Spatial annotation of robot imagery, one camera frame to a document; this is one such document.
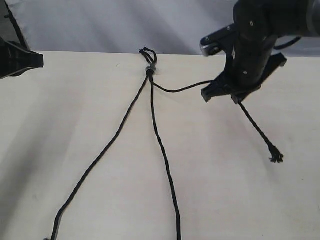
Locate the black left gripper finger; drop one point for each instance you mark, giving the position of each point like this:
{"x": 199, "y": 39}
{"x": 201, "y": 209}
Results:
{"x": 16, "y": 59}

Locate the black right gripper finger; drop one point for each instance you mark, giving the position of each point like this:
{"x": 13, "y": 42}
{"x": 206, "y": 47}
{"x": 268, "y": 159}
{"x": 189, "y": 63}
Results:
{"x": 216, "y": 88}
{"x": 240, "y": 95}

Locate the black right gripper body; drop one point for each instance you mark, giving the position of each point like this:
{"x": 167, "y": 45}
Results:
{"x": 251, "y": 62}

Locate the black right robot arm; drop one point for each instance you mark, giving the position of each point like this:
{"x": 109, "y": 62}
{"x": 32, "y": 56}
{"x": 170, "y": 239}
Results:
{"x": 258, "y": 19}

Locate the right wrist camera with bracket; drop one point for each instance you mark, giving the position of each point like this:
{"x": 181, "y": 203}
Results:
{"x": 221, "y": 40}

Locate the black frame bar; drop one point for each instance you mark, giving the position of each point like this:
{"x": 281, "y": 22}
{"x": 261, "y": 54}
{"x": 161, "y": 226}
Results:
{"x": 16, "y": 27}

